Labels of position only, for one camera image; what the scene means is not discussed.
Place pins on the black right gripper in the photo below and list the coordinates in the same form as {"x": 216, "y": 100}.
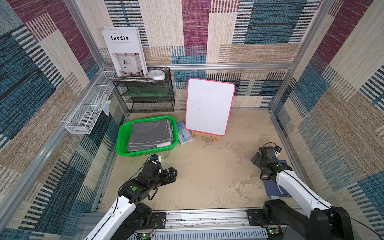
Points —
{"x": 256, "y": 159}

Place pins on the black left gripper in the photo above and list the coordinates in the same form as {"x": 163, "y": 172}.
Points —
{"x": 166, "y": 179}

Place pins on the navy blue pillowcase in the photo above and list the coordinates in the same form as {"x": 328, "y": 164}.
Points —
{"x": 271, "y": 186}

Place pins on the grey striped pillowcase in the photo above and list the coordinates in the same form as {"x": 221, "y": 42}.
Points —
{"x": 151, "y": 135}

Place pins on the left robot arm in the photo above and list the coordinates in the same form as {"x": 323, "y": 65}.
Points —
{"x": 128, "y": 213}

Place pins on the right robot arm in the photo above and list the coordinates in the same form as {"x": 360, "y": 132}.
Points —
{"x": 320, "y": 220}

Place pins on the green plastic basket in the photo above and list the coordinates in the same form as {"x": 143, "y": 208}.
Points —
{"x": 125, "y": 131}

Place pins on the blue paperback book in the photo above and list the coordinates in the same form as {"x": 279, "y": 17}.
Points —
{"x": 184, "y": 134}

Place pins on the wooden whiteboard easel stand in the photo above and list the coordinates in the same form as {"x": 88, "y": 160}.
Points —
{"x": 205, "y": 135}

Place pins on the pink framed whiteboard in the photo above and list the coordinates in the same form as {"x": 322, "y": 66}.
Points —
{"x": 208, "y": 106}

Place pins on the magazines on shelf top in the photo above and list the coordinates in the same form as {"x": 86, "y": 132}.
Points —
{"x": 132, "y": 79}

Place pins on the white Inedia poster board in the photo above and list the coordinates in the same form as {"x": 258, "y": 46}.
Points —
{"x": 126, "y": 51}

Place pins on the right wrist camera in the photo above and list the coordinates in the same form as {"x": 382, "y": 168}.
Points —
{"x": 277, "y": 150}

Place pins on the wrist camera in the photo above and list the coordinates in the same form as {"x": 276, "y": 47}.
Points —
{"x": 156, "y": 157}
{"x": 277, "y": 150}

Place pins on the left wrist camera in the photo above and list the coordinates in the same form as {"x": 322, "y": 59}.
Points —
{"x": 156, "y": 157}

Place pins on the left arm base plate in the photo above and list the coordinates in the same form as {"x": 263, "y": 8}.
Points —
{"x": 157, "y": 221}

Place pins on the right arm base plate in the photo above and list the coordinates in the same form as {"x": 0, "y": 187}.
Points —
{"x": 256, "y": 218}

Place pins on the black wire shelf rack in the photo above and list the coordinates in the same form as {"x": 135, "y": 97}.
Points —
{"x": 143, "y": 96}

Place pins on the white wire wall basket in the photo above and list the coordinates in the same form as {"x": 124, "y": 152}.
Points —
{"x": 95, "y": 102}

